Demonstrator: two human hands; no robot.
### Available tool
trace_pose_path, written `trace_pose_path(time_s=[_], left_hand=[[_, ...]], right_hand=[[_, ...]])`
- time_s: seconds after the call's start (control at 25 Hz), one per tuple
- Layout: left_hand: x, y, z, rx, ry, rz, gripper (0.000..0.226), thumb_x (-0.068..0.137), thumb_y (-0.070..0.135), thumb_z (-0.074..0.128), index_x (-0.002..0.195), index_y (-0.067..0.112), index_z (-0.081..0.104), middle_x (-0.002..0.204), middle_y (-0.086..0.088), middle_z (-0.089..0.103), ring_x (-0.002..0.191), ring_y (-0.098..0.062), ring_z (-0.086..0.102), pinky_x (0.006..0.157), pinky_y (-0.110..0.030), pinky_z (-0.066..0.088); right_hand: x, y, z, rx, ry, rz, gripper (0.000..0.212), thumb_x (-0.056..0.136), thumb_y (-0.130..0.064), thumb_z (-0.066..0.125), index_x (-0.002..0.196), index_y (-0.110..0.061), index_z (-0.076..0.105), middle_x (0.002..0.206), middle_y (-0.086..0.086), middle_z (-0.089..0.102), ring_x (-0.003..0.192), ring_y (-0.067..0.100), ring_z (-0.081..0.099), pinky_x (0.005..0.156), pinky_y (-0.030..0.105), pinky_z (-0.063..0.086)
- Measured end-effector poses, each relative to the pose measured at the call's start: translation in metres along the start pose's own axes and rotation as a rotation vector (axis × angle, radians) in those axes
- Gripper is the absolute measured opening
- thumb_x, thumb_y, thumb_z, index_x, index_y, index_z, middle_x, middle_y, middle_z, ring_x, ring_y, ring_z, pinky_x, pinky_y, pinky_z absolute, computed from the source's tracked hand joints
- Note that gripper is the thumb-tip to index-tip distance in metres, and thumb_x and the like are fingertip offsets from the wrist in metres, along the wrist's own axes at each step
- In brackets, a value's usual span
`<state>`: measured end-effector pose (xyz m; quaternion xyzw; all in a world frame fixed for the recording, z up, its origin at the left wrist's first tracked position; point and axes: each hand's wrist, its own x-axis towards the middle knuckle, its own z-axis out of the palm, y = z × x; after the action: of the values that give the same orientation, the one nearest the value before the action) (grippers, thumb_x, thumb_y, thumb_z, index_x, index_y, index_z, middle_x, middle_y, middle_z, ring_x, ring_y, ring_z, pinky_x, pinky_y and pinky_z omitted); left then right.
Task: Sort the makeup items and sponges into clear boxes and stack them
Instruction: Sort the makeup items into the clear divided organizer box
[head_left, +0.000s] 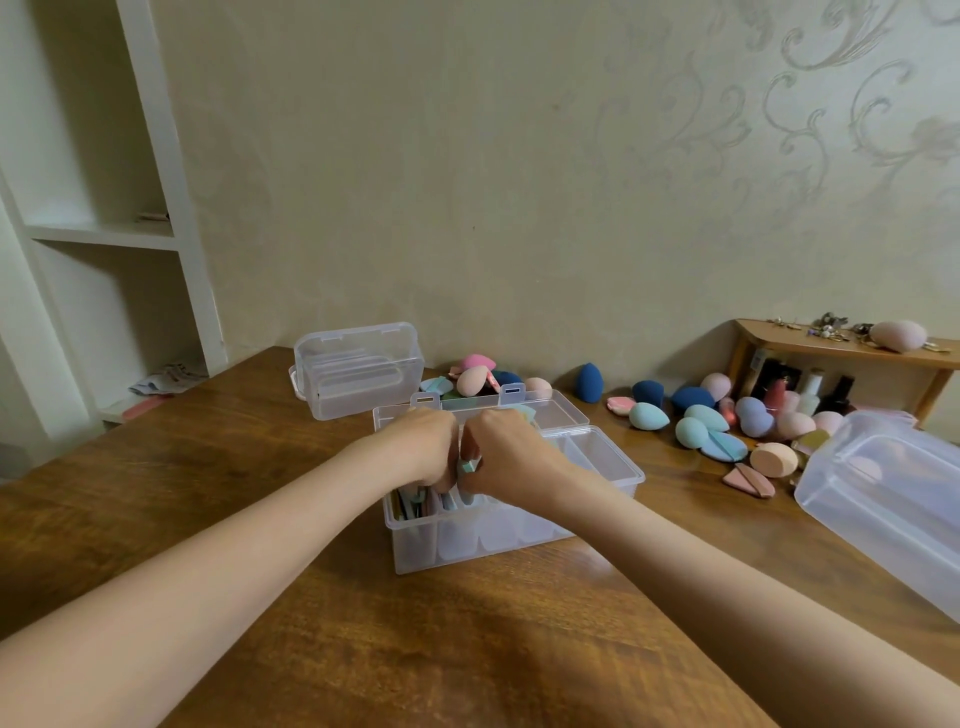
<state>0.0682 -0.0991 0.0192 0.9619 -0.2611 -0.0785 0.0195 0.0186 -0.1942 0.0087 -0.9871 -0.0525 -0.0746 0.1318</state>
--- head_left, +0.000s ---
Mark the white cosmetic bottle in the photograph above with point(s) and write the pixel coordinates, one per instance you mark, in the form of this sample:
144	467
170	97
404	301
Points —
810	388

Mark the small clear plastic box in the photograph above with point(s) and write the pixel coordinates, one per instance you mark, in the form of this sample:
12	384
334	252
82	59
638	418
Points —
360	371

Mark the large clear plastic container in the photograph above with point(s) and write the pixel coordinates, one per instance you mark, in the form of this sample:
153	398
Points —
885	502

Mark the person's right hand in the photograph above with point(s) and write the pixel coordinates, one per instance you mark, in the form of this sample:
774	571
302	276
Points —
525	461

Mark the person's left forearm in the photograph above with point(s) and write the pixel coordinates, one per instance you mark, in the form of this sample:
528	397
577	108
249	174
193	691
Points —
165	592

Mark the puffs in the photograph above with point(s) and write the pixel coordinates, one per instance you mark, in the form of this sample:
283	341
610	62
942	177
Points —
409	502

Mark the person's right forearm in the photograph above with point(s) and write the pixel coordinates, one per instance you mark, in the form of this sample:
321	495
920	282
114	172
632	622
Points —
750	615

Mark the small wooden rack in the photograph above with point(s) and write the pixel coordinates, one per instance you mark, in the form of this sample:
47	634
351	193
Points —
832	346

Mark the white shelf unit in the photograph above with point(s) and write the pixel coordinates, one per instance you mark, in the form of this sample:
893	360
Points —
165	150

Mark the pink flat pad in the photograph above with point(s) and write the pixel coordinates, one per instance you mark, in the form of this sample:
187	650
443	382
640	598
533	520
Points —
146	407

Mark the pile of makeup sponges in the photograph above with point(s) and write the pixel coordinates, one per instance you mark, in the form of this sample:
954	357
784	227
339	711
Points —
649	416

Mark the beige sponge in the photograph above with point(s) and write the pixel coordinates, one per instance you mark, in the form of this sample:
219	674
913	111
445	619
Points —
898	335

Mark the crumpled printed paper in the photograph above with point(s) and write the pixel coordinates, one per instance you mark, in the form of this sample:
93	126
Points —
169	379

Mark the pink cosmetic bottle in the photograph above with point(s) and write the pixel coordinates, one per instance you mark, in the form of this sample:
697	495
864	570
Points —
776	395

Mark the clear divided organizer box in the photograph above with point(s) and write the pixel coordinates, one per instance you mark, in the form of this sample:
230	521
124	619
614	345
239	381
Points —
600	465

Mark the person's left hand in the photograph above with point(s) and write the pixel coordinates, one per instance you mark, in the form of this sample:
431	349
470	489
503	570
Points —
416	446

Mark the pile of metal hair clips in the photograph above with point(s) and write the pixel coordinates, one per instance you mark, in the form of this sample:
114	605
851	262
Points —
829	326

